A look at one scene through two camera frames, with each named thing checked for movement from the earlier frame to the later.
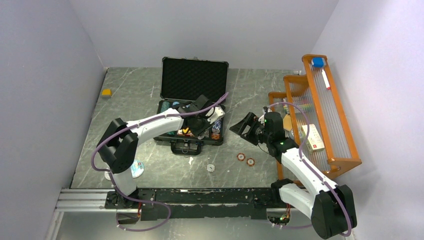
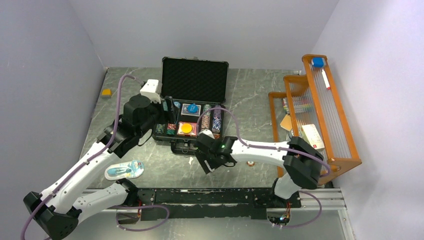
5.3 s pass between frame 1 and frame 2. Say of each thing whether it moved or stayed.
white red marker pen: stayed
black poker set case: stayed
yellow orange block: stayed
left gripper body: moved
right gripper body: moved
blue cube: stayed
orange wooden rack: stayed
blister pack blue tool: stayed
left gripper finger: moved
